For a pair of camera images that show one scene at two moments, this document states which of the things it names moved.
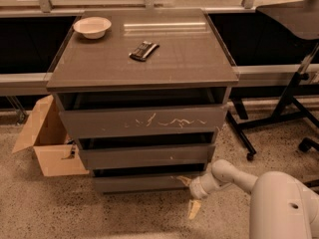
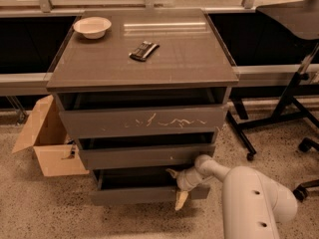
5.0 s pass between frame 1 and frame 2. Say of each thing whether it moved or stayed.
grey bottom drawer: moved
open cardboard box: stayed
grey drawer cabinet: stayed
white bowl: stayed
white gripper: moved
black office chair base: stayed
